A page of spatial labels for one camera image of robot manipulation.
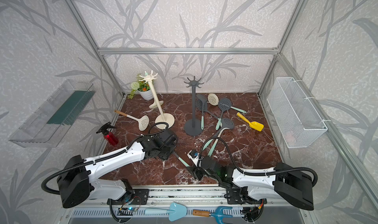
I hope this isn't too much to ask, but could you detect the cream skimmer wooden handle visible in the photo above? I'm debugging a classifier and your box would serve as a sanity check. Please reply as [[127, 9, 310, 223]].
[[114, 110, 150, 131]]

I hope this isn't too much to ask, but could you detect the small grey skimmer mint handle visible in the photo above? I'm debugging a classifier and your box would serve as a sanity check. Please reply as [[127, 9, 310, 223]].
[[172, 152, 191, 168]]

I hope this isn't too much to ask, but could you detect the red spray bottle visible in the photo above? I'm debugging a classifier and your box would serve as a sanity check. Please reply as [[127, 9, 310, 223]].
[[96, 122, 119, 146]]

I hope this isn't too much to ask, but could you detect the white wire wall basket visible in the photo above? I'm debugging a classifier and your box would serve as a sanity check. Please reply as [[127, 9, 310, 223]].
[[267, 77, 328, 148]]

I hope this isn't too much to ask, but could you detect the cream utensil under grey skimmer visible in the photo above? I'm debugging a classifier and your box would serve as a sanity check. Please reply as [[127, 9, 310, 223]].
[[208, 128, 226, 157]]

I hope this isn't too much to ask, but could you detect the dark grey utensil rack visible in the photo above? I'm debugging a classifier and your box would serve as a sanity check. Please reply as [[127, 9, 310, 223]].
[[184, 76, 203, 136]]

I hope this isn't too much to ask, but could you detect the clear plastic wall tray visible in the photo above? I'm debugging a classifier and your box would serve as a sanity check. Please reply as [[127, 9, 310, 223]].
[[9, 80, 95, 148]]

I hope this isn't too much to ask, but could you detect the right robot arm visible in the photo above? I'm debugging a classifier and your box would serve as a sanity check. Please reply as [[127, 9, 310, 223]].
[[187, 147, 318, 211]]

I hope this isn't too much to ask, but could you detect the cream utensil rack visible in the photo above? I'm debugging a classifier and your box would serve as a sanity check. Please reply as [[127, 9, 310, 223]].
[[141, 71, 175, 129]]

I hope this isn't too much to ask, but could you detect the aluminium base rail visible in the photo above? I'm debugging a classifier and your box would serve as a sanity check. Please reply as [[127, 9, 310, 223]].
[[134, 184, 228, 207]]

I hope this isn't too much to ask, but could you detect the yellow plastic scoop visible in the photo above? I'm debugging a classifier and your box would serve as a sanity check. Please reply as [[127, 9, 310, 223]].
[[237, 112, 264, 131]]

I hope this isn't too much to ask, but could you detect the grey slotted spatula mint handle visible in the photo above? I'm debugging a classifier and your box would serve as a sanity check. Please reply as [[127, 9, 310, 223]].
[[196, 94, 207, 129]]

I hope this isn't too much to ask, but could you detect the blue garden fork wooden handle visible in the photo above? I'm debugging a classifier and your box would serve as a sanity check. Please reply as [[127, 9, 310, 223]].
[[192, 206, 234, 224]]

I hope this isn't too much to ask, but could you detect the white pot with flowers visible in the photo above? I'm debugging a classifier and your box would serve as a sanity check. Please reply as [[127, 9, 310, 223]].
[[127, 73, 153, 101]]

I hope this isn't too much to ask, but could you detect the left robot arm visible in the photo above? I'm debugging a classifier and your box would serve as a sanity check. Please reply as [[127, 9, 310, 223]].
[[41, 122, 178, 209]]

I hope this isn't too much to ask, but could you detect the large grey skimmer mint handle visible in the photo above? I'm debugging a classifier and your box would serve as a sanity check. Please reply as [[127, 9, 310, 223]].
[[214, 118, 234, 137]]

